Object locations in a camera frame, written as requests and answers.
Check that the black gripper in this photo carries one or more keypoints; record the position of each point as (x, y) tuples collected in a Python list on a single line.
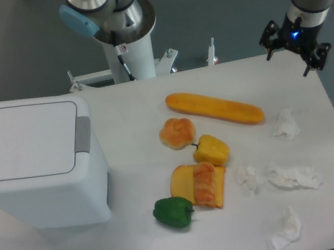
[(297, 39)]

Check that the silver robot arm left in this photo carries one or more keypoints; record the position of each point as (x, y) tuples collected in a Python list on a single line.
[(123, 27)]

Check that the white trash can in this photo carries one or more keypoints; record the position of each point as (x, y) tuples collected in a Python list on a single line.
[(53, 173)]

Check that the crumpled tissue upper right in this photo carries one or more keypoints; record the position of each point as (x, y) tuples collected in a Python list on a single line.
[(286, 125)]

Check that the long orange baguette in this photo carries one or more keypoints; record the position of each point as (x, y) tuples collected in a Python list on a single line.
[(215, 108)]

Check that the wide crumpled tissue right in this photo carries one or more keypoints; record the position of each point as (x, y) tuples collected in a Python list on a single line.
[(294, 177)]

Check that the yellow bell pepper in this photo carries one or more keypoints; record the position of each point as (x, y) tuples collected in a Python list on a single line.
[(211, 149)]

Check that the small crumpled tissue centre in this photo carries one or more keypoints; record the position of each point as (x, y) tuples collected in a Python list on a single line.
[(251, 178)]

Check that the round braided bread roll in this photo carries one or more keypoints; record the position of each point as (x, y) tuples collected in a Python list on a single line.
[(177, 133)]

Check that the striped croissant roll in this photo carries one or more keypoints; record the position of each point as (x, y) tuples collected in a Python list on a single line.
[(204, 185)]

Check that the crumpled tissue bottom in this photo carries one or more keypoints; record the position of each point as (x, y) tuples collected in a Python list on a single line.
[(290, 232)]

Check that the green bell pepper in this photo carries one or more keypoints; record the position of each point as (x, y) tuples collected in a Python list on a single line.
[(174, 212)]

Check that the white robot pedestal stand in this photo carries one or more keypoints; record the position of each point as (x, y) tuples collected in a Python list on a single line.
[(129, 62)]

